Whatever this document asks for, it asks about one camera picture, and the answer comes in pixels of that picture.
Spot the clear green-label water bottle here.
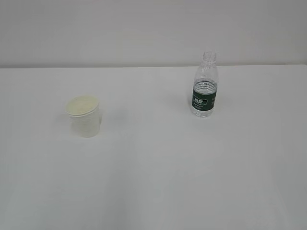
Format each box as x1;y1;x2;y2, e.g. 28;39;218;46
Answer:
191;51;218;118

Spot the white paper cup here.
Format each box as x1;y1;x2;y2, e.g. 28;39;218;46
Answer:
65;95;100;138

